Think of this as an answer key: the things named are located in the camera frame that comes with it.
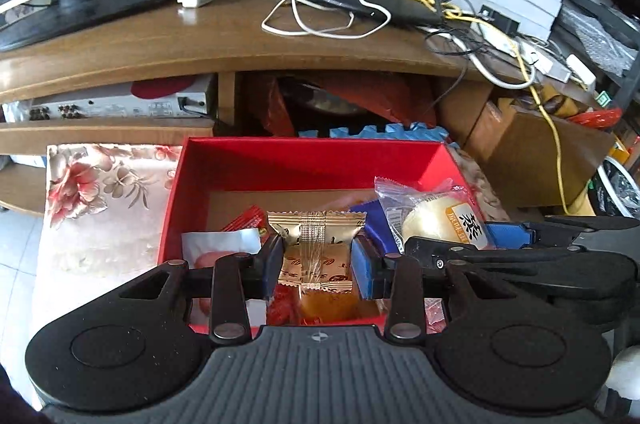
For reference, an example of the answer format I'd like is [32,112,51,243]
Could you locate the red patterned bag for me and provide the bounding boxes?
[264,76,437,138]

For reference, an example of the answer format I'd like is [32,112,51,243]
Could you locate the red plastic bag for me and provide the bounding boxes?
[569,108,622,131]

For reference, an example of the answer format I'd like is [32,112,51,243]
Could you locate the red snack packet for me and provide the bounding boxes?
[270,284,307,326]

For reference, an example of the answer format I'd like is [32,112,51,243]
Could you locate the white cable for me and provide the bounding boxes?
[261,0,392,40]

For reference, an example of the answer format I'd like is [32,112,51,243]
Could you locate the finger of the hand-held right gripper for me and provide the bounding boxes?
[405,235,552,273]
[486,220,582,251]

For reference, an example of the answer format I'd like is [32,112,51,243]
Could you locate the clear packet with white bun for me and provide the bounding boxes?
[375,176,495,255]

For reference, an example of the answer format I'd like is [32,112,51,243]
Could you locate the floral cloth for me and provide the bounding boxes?
[45,143,185,287]

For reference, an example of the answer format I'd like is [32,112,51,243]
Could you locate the blue foam mat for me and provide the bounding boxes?
[298,124,451,143]

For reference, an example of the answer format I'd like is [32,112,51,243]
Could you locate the yellow cable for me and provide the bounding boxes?
[387,0,572,215]

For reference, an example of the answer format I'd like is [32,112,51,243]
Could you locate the bicycle wheel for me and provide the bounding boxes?
[594,155,640,221]

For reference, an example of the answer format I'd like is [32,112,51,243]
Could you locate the small clear packet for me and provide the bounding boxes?
[424,298,447,336]

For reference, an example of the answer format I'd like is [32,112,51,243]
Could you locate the white audio receiver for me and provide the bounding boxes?
[29,75,217,123]

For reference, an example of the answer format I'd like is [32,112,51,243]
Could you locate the black power adapter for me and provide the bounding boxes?
[477,5,522,35]

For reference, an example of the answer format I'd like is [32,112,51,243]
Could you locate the wooden television cabinet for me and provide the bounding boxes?
[0,0,596,217]

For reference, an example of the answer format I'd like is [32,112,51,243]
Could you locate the small red sachet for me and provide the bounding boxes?
[220,204,267,235]

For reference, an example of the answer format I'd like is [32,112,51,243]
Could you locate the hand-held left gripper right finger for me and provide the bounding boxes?
[351,238,507,341]

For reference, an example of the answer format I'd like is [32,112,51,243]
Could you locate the brown cardboard box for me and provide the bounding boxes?
[465,98,617,211]

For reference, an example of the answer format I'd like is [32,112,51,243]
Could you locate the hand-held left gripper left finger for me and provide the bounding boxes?
[120,234,287,344]

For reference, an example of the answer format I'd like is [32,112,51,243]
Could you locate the white pink snack packet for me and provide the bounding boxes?
[181,228,264,272]

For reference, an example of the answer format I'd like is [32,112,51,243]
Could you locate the gold snack packet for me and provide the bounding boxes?
[267,210,369,295]

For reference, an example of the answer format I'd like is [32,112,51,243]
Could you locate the white power strip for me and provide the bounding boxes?
[479,22,599,85]

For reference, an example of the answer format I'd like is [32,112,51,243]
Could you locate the orange snack packet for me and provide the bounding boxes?
[299,288,362,326]

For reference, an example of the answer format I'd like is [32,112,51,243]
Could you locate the blue snack packet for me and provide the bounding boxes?
[349,199,402,255]

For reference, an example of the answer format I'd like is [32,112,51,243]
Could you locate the red cardboard box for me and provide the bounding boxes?
[157,136,482,336]

